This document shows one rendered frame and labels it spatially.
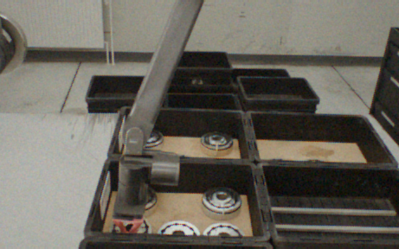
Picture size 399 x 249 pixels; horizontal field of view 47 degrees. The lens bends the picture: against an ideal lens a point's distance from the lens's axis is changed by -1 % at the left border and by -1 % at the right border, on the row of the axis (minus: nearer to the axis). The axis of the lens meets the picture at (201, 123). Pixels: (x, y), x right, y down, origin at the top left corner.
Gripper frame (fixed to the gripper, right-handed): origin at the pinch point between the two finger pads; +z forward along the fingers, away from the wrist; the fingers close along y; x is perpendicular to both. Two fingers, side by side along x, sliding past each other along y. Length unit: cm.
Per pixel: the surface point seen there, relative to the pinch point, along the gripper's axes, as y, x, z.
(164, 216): 8.6, -7.7, 4.2
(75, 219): 19.8, 17.8, 19.9
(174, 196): 16.8, -9.9, 4.5
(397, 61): 154, -125, 13
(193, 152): 39.3, -14.5, 5.6
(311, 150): 44, -53, 3
